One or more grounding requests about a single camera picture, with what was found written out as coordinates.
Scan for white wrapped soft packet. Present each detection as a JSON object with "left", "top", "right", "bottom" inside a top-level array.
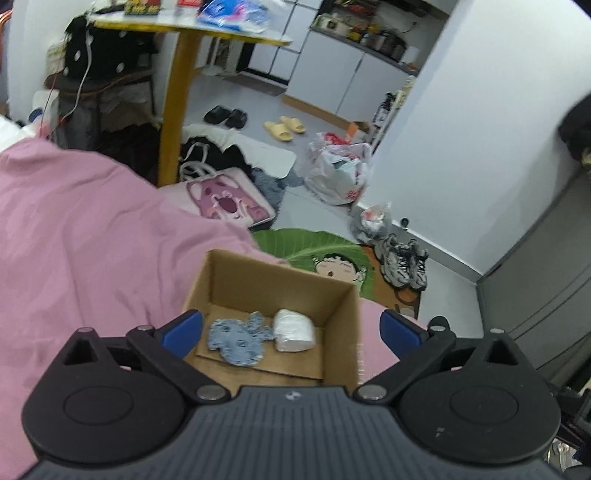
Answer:
[{"left": 273, "top": 309, "right": 317, "bottom": 353}]

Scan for right grey sneaker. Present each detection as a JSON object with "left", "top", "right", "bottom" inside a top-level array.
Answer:
[{"left": 408, "top": 239, "right": 429, "bottom": 291}]

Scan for grey sneaker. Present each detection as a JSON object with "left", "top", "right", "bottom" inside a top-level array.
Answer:
[
  {"left": 408, "top": 239, "right": 429, "bottom": 291},
  {"left": 373, "top": 233, "right": 412, "bottom": 288}
]

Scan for blue elephant cloth toy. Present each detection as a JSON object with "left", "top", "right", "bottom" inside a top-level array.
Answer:
[{"left": 207, "top": 312, "right": 274, "bottom": 367}]

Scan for left grey sneaker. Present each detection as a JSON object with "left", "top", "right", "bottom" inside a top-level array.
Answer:
[{"left": 373, "top": 233, "right": 412, "bottom": 288}]

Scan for brown cardboard box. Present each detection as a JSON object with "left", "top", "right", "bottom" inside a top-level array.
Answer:
[{"left": 185, "top": 250, "right": 362, "bottom": 393}]

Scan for green leaf cartoon rug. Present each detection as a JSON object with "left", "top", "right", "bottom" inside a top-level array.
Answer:
[{"left": 253, "top": 228, "right": 421, "bottom": 318}]

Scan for small clear plastic bag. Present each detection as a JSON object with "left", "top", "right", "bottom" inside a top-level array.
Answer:
[{"left": 351, "top": 202, "right": 393, "bottom": 245}]

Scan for pink bed sheet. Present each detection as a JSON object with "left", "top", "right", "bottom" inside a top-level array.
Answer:
[{"left": 1, "top": 139, "right": 398, "bottom": 479}]

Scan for grey wardrobe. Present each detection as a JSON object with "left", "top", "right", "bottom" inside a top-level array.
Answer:
[{"left": 478, "top": 173, "right": 590, "bottom": 384}]

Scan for pink bear cushion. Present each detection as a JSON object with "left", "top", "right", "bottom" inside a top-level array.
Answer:
[{"left": 159, "top": 164, "right": 276, "bottom": 228}]

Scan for grey fuzzy rug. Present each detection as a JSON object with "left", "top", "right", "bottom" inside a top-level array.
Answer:
[{"left": 250, "top": 168, "right": 304, "bottom": 212}]

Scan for large white plastic bag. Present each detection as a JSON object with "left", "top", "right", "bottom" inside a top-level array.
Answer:
[{"left": 304, "top": 132, "right": 373, "bottom": 206}]

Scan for black and white tote bag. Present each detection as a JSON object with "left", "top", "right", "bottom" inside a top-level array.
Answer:
[{"left": 178, "top": 136, "right": 254, "bottom": 181}]

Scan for white floor mat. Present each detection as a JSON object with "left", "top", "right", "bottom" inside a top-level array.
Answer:
[{"left": 181, "top": 123, "right": 297, "bottom": 179}]

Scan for left black slipper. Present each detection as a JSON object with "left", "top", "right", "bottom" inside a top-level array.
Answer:
[{"left": 204, "top": 105, "right": 231, "bottom": 125}]

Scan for black slipper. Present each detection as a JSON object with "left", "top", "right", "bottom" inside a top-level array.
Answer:
[
  {"left": 224, "top": 109, "right": 249, "bottom": 130},
  {"left": 204, "top": 105, "right": 231, "bottom": 125}
]

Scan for right black slipper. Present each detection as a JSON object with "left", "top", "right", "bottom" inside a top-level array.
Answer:
[{"left": 224, "top": 109, "right": 249, "bottom": 130}]

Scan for left yellow slipper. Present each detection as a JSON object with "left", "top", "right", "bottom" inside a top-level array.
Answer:
[{"left": 263, "top": 121, "right": 294, "bottom": 143}]

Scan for yellow slipper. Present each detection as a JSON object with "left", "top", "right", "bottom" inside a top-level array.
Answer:
[
  {"left": 280, "top": 116, "right": 305, "bottom": 135},
  {"left": 263, "top": 121, "right": 294, "bottom": 143}
]

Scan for black chair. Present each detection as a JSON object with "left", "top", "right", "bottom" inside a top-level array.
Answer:
[{"left": 44, "top": 68, "right": 156, "bottom": 150}]

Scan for right yellow slipper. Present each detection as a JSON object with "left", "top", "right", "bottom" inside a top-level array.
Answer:
[{"left": 280, "top": 116, "right": 305, "bottom": 135}]

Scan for white kitchen cabinet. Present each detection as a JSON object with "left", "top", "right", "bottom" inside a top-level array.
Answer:
[{"left": 283, "top": 29, "right": 413, "bottom": 121}]

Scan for hanging black and cream clothes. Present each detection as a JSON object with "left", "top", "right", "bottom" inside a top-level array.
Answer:
[{"left": 558, "top": 94, "right": 591, "bottom": 173}]

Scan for black polka dot garment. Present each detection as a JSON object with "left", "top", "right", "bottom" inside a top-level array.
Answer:
[{"left": 63, "top": 16, "right": 156, "bottom": 80}]

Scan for yellow edged table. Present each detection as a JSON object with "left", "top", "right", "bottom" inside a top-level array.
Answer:
[{"left": 89, "top": 11, "right": 291, "bottom": 187}]

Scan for blue snack bag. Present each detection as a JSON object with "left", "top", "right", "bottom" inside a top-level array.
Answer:
[{"left": 197, "top": 0, "right": 270, "bottom": 33}]

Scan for red snack package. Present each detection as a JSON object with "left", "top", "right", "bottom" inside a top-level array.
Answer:
[{"left": 124, "top": 0, "right": 161, "bottom": 16}]

